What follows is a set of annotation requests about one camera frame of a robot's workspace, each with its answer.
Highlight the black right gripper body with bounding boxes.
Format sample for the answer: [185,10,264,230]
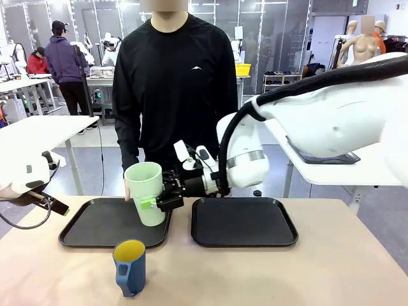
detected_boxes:
[177,171,208,200]

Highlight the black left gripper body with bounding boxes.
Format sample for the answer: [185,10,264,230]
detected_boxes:
[11,189,48,207]

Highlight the tall light green cup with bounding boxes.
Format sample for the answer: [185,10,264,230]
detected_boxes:
[124,161,166,227]

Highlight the blue mug yellow inside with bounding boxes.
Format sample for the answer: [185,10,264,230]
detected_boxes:
[112,239,147,298]

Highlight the person's right forearm black sleeve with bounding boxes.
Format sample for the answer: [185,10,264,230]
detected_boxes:
[115,136,142,180]

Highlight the person's right hand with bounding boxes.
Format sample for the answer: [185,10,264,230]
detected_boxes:
[123,177,133,203]

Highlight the black plastic serving tray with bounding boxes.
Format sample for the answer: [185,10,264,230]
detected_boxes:
[191,196,299,248]
[59,197,174,249]

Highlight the white side table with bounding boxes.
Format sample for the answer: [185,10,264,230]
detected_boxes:
[276,126,403,199]
[0,115,100,196]

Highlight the person in black clothes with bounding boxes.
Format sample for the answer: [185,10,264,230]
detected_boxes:
[112,10,239,198]

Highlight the grey step stool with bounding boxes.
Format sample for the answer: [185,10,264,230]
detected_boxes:
[101,102,115,127]

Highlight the long white desk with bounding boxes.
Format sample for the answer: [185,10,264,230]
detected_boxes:
[0,73,62,116]

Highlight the black tripod pole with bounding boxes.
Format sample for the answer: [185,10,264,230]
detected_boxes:
[73,45,97,118]

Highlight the white workbench with equipment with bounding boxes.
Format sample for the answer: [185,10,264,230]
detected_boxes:
[86,65,116,126]

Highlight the person in red jacket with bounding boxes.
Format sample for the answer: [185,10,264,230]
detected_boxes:
[26,47,49,75]

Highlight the white shoe rack with shoes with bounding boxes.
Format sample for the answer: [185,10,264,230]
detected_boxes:
[263,71,302,95]

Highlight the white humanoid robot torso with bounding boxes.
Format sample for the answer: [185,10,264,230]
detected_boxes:
[6,40,30,77]

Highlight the person in purple jacket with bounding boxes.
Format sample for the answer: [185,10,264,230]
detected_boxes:
[44,20,97,131]

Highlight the dark bags pile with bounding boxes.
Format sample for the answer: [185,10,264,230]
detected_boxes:
[302,62,326,77]

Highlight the black garment on stand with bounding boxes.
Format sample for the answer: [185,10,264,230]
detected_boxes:
[330,37,347,71]

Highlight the beige mannequin dark trousers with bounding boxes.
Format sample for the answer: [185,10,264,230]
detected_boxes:
[337,15,381,68]

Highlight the pale bald mannequin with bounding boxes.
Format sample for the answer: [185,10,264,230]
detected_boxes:
[346,20,360,55]

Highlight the mannequin in orange clothes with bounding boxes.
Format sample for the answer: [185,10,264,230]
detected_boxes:
[372,20,388,55]

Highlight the rack of dark clothes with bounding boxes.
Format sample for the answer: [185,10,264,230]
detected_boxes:
[382,36,408,55]

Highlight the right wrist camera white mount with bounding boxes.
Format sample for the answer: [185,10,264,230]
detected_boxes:
[173,140,212,170]

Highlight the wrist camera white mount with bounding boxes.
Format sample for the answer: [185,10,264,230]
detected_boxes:
[41,150,67,171]
[173,140,212,170]

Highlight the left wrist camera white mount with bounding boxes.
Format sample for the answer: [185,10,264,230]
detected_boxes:
[41,150,67,171]

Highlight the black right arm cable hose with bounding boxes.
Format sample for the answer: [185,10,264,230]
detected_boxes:
[218,55,408,197]

